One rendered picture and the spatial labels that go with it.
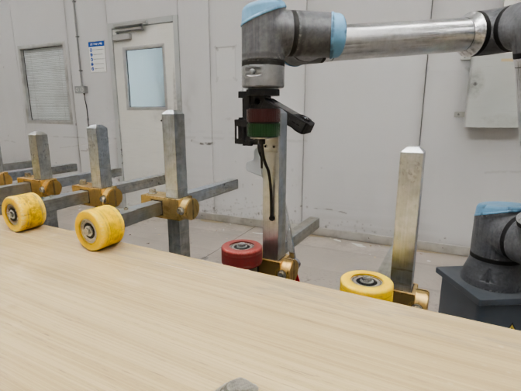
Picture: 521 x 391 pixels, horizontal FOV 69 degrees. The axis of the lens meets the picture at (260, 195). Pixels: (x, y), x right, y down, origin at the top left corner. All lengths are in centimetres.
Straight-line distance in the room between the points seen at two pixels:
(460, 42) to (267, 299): 88
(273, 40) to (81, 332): 60
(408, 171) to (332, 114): 285
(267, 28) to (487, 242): 98
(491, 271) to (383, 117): 217
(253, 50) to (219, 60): 317
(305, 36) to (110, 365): 66
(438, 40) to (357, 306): 78
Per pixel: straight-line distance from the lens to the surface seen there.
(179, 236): 89
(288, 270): 76
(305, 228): 101
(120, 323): 53
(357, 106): 343
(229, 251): 71
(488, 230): 140
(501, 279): 144
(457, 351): 51
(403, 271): 70
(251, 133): 67
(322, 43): 84
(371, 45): 104
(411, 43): 110
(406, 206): 66
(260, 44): 80
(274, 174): 72
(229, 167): 392
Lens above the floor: 116
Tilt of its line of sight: 13 degrees down
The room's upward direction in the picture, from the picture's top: straight up
